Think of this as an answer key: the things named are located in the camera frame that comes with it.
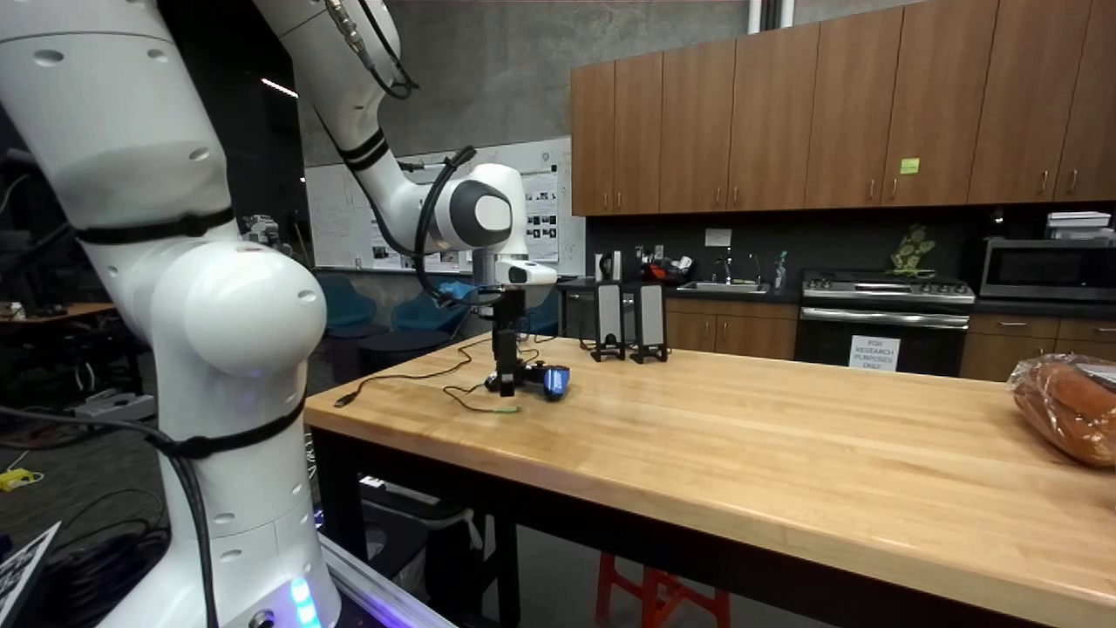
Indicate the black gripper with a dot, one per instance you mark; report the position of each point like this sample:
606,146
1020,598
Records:
505,345

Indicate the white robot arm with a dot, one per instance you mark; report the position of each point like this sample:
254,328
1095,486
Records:
110,112

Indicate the blue black game controller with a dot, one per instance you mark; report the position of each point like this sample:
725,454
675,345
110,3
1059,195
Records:
546,379

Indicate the right black stand panel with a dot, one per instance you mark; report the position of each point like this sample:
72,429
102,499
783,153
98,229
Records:
648,346

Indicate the kitchen sink with faucet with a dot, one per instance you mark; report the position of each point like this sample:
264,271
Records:
730,281

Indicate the orange stool under table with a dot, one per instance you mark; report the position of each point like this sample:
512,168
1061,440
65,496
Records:
655,596

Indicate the stainless steel oven range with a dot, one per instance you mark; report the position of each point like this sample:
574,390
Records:
882,324

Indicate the green potted plant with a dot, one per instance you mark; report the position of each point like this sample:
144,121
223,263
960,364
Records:
912,257

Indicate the brown lower kitchen cabinets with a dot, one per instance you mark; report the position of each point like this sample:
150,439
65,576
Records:
984,350

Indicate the brown kitchen cabinets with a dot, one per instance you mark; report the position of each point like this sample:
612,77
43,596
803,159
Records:
984,350
939,104

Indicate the black microwave oven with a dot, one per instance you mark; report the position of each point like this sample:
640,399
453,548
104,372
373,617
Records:
1047,271

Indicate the brown upper kitchen cabinets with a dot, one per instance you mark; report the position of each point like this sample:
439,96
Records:
939,104

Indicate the bagged bread loaf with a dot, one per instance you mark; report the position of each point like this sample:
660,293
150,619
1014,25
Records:
1070,404

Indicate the white wall poster board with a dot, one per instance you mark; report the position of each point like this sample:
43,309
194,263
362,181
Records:
344,232

